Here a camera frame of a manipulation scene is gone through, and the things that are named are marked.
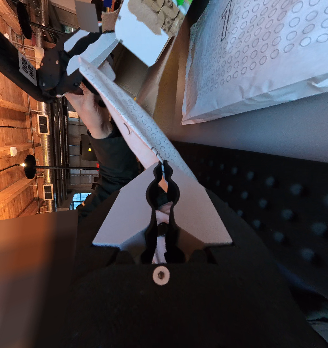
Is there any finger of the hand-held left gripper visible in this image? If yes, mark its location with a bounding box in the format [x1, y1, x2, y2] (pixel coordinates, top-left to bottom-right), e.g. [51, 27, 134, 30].
[63, 29, 90, 53]
[67, 32, 120, 76]

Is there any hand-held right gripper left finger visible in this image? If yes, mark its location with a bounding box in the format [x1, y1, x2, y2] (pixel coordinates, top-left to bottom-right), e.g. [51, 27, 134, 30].
[92, 162, 163, 264]

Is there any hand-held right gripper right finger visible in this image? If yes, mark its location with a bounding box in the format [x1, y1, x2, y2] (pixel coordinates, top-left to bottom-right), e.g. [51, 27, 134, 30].
[164, 160, 233, 264]

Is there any long white paper bag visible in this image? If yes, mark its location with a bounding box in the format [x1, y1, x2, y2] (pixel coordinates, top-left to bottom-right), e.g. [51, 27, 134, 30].
[79, 58, 200, 192]

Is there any large white paper bag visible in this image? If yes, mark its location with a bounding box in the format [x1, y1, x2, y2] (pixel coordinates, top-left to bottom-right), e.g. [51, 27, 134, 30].
[181, 0, 328, 125]

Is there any person's left hand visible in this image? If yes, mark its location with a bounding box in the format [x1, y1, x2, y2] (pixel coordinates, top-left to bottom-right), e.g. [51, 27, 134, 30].
[65, 83, 116, 140]

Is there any black toy set box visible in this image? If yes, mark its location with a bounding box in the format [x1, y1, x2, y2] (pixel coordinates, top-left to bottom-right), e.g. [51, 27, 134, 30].
[101, 0, 208, 117]

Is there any window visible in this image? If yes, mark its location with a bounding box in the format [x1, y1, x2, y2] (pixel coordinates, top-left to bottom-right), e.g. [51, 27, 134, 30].
[71, 192, 93, 210]

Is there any person's light grey clothing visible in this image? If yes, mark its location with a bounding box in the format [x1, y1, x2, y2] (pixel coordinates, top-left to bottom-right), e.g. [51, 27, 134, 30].
[153, 202, 172, 264]

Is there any black perforated chair armrest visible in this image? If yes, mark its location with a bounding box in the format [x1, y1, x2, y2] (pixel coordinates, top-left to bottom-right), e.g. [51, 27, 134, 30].
[169, 141, 328, 302]

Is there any black floor pole stand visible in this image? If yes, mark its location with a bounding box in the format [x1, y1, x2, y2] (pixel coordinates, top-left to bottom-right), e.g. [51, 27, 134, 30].
[18, 154, 100, 180]

